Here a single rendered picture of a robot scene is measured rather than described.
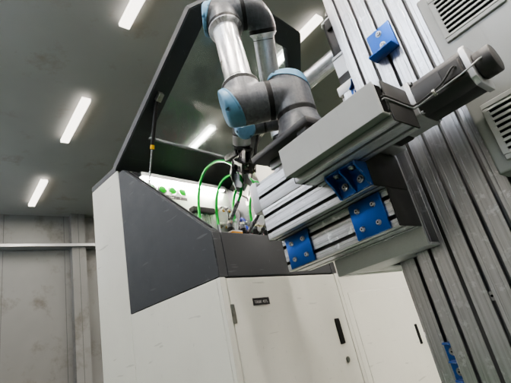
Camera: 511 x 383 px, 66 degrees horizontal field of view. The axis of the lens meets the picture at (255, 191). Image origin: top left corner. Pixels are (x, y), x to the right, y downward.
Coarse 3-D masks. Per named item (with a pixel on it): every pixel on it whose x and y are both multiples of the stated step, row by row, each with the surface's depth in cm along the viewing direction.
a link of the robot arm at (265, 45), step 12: (252, 0) 131; (252, 12) 131; (264, 12) 133; (252, 24) 134; (264, 24) 134; (252, 36) 137; (264, 36) 136; (264, 48) 137; (264, 60) 139; (276, 60) 141; (264, 72) 141; (276, 120) 146
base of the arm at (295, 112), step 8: (296, 104) 107; (304, 104) 107; (312, 104) 109; (280, 112) 109; (288, 112) 107; (296, 112) 106; (304, 112) 105; (312, 112) 106; (280, 120) 109; (288, 120) 106; (296, 120) 104; (280, 128) 108
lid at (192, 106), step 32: (192, 32) 165; (288, 32) 191; (160, 64) 168; (192, 64) 175; (256, 64) 194; (288, 64) 203; (160, 96) 172; (192, 96) 185; (160, 128) 187; (192, 128) 197; (224, 128) 208; (128, 160) 185; (160, 160) 196; (192, 160) 207
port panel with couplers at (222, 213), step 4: (212, 200) 218; (220, 204) 221; (224, 204) 224; (228, 204) 226; (220, 208) 215; (228, 208) 225; (220, 212) 218; (224, 212) 221; (228, 212) 223; (220, 216) 217; (224, 216) 220; (216, 220) 214; (220, 220) 216; (224, 220) 218; (232, 220) 223; (216, 224) 213; (220, 224) 215; (224, 224) 217; (224, 228) 216
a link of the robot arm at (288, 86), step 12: (276, 72) 112; (288, 72) 111; (300, 72) 112; (276, 84) 110; (288, 84) 109; (300, 84) 110; (276, 96) 109; (288, 96) 108; (300, 96) 108; (312, 96) 111; (276, 108) 110
